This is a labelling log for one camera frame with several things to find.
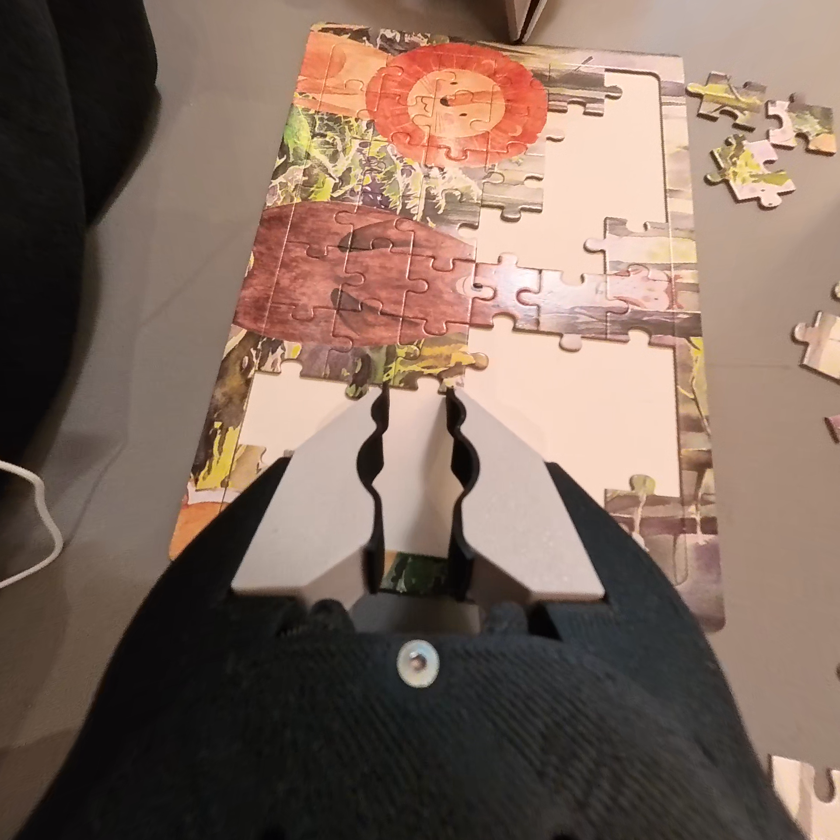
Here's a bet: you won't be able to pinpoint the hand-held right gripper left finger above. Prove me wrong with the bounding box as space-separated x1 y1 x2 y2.
230 387 393 608

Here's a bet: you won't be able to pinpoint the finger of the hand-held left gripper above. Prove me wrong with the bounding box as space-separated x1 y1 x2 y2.
504 0 559 46

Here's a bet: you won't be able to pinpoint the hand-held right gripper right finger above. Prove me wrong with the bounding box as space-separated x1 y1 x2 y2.
445 387 606 608

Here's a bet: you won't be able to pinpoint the animal jigsaw puzzle board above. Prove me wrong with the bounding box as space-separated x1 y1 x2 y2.
169 23 727 634

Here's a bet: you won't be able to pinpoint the puzzle pieces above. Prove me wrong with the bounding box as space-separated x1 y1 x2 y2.
684 71 840 840

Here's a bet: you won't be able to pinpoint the person's dark clothing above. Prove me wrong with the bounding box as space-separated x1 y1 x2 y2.
0 0 163 490

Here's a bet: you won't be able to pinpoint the white cable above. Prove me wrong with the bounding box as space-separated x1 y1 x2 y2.
0 459 65 590

